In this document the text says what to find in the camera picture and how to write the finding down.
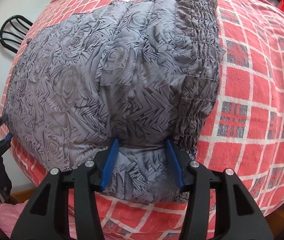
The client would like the grey quilted floral jacket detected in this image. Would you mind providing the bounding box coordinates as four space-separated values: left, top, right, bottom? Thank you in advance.
3 0 224 204

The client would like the pink sleeve left forearm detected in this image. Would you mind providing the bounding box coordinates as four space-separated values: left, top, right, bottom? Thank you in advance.
0 195 28 238

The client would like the red plaid bed blanket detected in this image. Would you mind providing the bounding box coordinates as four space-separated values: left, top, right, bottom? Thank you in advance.
0 0 284 239

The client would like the black metal chair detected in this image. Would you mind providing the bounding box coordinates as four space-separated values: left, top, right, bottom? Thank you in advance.
0 15 33 54

